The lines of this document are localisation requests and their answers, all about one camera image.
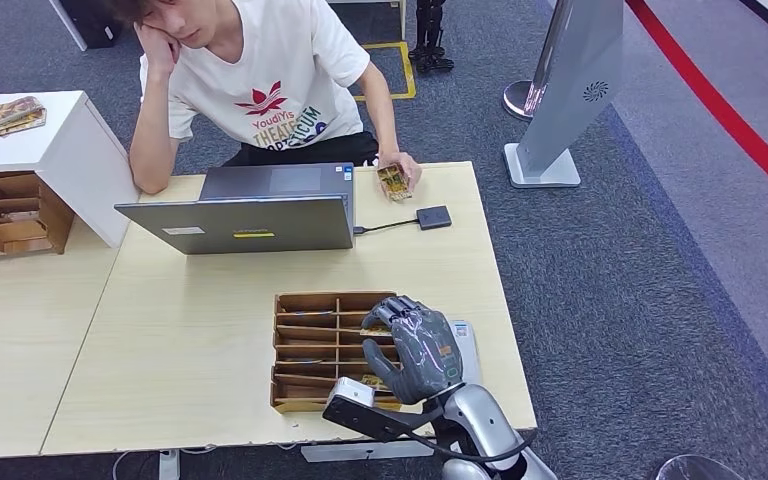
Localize person's left hand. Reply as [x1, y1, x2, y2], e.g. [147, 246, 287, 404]
[375, 152, 423, 200]

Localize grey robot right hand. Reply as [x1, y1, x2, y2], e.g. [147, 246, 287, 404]
[360, 296, 465, 407]

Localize person's right hand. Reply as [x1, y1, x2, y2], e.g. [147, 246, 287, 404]
[134, 21, 182, 77]

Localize gold hotel ID card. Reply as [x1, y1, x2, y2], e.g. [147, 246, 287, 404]
[375, 164, 414, 202]

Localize white card reader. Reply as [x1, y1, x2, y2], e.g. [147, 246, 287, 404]
[450, 320, 483, 386]

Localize person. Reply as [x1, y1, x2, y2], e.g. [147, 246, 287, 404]
[108, 0, 423, 200]

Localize wooden card organizer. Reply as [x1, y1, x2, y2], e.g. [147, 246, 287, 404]
[269, 291, 404, 415]

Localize small black hub box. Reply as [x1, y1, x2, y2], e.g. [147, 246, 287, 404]
[415, 205, 454, 232]

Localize yellow floor tape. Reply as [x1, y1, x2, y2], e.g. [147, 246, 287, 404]
[354, 41, 417, 103]

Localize chrome stanchion base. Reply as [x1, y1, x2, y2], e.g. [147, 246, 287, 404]
[501, 79, 546, 123]

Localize black robot legs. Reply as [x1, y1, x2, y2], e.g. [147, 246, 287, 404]
[408, 0, 455, 75]

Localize white cabinet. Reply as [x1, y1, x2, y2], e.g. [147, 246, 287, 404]
[0, 90, 140, 263]

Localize grey laptop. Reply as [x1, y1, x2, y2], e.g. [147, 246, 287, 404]
[113, 162, 357, 256]

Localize grey kiosk stand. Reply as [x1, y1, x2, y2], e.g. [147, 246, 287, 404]
[503, 0, 624, 190]

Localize wooden pigeonhole rack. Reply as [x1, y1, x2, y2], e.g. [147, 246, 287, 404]
[0, 170, 76, 262]

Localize clear glass dome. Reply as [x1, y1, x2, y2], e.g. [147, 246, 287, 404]
[654, 454, 750, 480]

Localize red floor tape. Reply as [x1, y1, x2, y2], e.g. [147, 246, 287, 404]
[624, 0, 768, 219]

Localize black hub cable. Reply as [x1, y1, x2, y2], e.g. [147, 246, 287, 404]
[352, 218, 420, 237]

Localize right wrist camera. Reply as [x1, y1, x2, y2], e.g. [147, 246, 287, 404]
[321, 377, 445, 444]

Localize white frame leg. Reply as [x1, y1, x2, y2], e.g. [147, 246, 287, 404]
[47, 0, 88, 53]

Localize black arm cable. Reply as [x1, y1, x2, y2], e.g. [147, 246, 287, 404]
[397, 427, 538, 464]

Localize white under-desk bracket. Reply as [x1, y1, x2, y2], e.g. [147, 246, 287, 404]
[299, 439, 435, 464]

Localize white table frame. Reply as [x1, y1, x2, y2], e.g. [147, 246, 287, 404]
[327, 0, 407, 41]

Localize white power cable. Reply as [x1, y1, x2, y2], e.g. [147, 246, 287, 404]
[110, 445, 220, 480]

